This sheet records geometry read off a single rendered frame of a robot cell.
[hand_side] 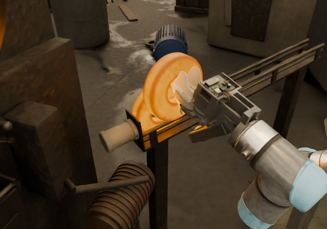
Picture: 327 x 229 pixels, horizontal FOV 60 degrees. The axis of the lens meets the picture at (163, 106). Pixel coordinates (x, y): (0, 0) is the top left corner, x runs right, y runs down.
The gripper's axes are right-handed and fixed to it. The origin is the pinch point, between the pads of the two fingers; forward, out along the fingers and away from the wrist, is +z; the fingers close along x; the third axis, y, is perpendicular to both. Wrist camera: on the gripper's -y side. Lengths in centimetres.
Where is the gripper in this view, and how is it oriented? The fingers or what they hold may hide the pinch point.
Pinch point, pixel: (174, 80)
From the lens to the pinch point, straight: 63.7
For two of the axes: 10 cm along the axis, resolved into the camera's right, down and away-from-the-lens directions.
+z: -6.2, -6.2, 4.8
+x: -7.7, 3.5, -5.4
